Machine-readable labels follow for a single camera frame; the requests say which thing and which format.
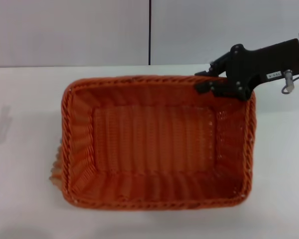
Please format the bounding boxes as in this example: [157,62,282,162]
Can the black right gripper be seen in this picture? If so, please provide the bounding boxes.
[194,38,299,102]

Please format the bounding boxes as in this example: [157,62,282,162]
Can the orange woven plastic basket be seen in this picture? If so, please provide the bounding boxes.
[60,75,258,213]

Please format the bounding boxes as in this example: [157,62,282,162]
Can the orange striped ridged bread roll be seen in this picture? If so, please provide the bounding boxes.
[48,143,64,188]

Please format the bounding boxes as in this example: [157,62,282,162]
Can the grey right wrist cable connector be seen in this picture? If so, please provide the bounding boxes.
[281,70,299,95]

